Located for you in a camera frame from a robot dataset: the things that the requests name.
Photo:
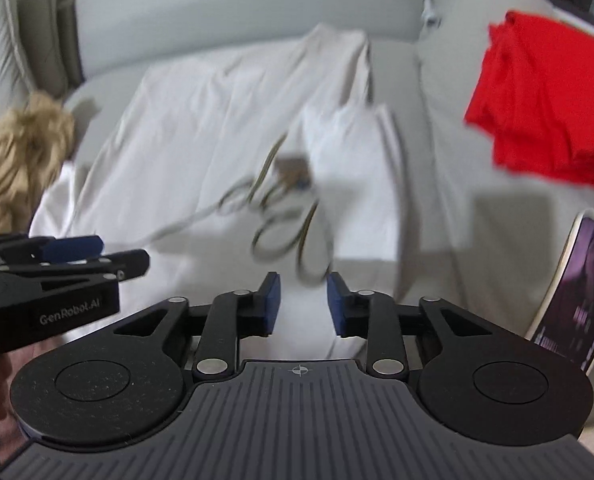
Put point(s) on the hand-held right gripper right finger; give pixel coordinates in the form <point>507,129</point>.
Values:
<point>334,305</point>

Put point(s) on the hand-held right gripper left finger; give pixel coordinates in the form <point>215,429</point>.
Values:
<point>273,305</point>

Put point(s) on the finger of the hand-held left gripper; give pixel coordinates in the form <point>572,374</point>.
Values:
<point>127,262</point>
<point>74,249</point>

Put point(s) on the white garment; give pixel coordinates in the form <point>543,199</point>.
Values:
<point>217,125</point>

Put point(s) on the tan crumpled garment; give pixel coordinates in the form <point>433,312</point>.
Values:
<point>22,160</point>

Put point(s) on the grey sofa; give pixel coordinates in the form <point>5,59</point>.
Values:
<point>452,220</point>

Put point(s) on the dark grey cushion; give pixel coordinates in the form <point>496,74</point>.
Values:
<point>44,25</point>

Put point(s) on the smartphone with lit screen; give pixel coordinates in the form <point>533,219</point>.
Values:
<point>584,285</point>

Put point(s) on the red folded garment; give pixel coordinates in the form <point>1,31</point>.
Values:
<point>547,95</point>

